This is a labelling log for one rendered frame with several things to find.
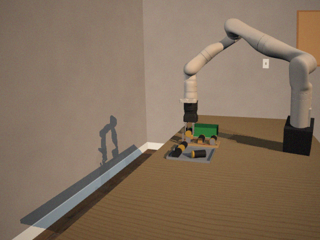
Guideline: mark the green open-top box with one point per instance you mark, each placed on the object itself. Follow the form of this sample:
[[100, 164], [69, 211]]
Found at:
[[205, 129]]

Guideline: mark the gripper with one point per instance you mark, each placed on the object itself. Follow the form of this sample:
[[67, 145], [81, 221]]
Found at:
[[190, 100]]

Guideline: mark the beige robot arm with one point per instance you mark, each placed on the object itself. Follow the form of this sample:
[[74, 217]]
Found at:
[[300, 66]]

